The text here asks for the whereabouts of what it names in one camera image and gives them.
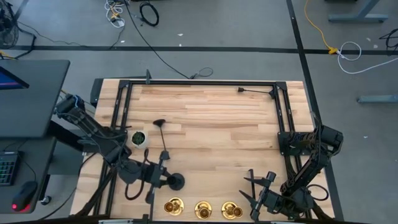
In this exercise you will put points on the black round desk foot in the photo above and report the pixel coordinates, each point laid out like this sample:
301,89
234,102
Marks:
46,200

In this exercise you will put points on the white pot with green plant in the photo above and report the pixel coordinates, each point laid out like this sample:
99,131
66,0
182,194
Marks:
138,138

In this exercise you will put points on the black computer mouse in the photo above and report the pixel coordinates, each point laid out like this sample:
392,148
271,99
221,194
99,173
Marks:
25,194

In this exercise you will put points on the black aluminium table frame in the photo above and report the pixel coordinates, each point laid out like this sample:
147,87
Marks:
202,82

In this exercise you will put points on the dark keyboard desk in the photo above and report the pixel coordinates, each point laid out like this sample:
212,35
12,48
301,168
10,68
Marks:
31,161

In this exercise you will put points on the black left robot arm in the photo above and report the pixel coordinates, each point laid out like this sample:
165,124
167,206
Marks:
93,132

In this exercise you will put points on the black floor fan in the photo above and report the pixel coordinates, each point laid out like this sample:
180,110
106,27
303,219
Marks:
7,31

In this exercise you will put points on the grey desk foot bar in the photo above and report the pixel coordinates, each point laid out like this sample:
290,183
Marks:
377,99

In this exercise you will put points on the computer monitor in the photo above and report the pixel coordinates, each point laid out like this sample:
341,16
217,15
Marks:
9,81

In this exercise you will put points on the black keyboard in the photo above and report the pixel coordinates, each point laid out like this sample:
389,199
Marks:
7,169

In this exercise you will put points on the dark grey desk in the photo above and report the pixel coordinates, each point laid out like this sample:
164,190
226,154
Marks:
37,102

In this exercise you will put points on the black corner bracket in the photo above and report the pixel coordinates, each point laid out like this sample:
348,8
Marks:
94,91

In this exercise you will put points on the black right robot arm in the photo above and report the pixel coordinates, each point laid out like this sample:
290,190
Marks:
311,168

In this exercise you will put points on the desk with grey legs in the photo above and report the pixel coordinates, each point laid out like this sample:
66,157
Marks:
357,18

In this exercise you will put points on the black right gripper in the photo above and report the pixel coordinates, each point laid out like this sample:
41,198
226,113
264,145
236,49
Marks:
271,200

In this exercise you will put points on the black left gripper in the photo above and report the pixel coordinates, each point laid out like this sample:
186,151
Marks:
154,177

